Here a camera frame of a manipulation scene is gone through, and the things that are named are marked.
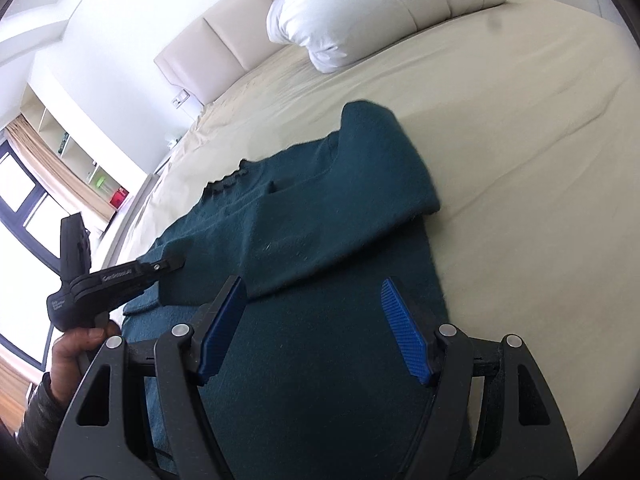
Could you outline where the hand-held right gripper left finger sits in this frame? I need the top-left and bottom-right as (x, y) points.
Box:
(45, 275), (251, 480)

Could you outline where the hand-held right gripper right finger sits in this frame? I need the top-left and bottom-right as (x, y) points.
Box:
(380, 278), (581, 480)

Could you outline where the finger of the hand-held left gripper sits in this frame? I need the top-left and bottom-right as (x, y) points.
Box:
(72, 255), (187, 311)

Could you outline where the teal sweater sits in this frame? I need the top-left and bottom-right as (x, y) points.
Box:
(120, 101), (473, 480)

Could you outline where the person's left forearm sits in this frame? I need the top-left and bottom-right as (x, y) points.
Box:
(14, 370), (76, 461)

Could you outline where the person's left hand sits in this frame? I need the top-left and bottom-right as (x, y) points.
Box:
(47, 320), (122, 386)

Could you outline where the black framed window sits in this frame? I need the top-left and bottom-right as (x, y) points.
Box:
(0, 130), (108, 366)

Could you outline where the grey window seat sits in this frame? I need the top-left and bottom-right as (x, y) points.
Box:
(97, 175), (157, 263)

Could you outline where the beige curtain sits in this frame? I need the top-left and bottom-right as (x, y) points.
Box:
(4, 115), (118, 223)

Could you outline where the bed with beige sheet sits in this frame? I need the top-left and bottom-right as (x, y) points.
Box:
(95, 0), (640, 480)

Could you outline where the cream padded headboard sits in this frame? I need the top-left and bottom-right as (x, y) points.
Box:
(154, 0), (283, 103)

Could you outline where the white pillow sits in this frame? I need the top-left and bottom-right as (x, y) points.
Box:
(266, 0), (513, 73)

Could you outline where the white wall shelf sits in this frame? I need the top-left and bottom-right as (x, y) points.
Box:
(20, 82), (151, 211)

